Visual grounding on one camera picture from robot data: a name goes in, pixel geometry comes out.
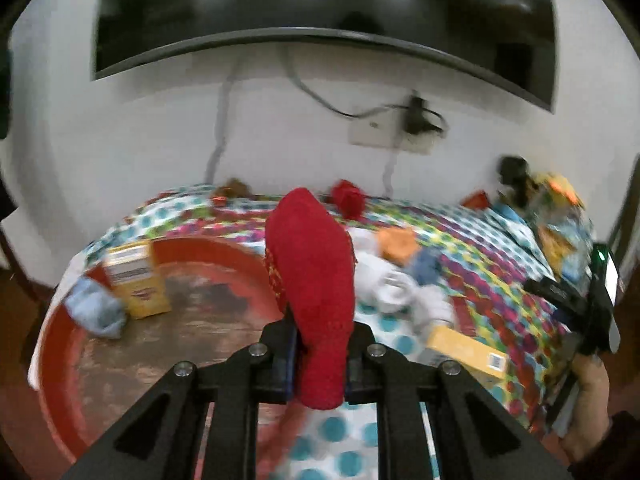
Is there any large yellow box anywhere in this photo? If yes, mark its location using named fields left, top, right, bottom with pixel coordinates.
left=102, top=241, right=173, bottom=319

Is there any light blue sock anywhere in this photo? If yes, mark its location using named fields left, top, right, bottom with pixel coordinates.
left=65, top=276, right=127, bottom=339

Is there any colourful snack packet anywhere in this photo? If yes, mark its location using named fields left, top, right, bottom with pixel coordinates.
left=530, top=172, right=597, bottom=281

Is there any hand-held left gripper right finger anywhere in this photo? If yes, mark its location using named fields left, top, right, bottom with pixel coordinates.
left=344, top=322, right=573, bottom=480

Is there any white wall socket plate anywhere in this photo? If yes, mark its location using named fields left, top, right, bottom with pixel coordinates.
left=348, top=105, right=441, bottom=155

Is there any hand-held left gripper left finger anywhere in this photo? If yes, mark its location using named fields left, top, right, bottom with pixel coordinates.
left=62, top=321, right=302, bottom=480

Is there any person's right hand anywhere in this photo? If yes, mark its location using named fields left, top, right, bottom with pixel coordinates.
left=562, top=355, right=612, bottom=457

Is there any round red basin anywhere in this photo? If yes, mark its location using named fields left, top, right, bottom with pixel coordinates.
left=37, top=236, right=306, bottom=479

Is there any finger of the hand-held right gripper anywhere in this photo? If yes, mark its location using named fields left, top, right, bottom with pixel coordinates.
left=523, top=279, right=589, bottom=314

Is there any thin black cable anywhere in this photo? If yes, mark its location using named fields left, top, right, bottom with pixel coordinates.
left=287, top=45, right=412, bottom=119

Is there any polka dot tablecloth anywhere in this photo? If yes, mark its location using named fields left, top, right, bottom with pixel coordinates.
left=30, top=182, right=601, bottom=480

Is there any orange cloth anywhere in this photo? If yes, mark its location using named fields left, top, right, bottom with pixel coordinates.
left=376, top=227, right=419, bottom=266

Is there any red sock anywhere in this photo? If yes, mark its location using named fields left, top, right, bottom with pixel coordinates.
left=263, top=187, right=359, bottom=409
left=327, top=179, right=369, bottom=221

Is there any thick power cable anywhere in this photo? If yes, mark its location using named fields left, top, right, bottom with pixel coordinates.
left=204, top=60, right=251, bottom=186

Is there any wall television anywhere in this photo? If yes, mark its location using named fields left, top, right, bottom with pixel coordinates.
left=91, top=0, right=558, bottom=113

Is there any small yellow box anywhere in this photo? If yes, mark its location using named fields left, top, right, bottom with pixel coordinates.
left=425, top=325, right=512, bottom=389

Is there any rolled red sock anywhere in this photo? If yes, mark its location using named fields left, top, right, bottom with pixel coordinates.
left=327, top=179, right=369, bottom=221

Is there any black object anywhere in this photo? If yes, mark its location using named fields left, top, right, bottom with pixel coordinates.
left=499, top=156, right=532, bottom=203

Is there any person's right forearm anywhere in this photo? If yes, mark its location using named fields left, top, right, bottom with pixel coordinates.
left=570, top=410, right=640, bottom=480

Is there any black plug adapter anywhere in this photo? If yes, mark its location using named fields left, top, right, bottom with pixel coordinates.
left=405, top=94, right=449, bottom=139

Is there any rolled white sock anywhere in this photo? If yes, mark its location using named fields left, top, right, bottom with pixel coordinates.
left=372, top=270, right=456, bottom=333

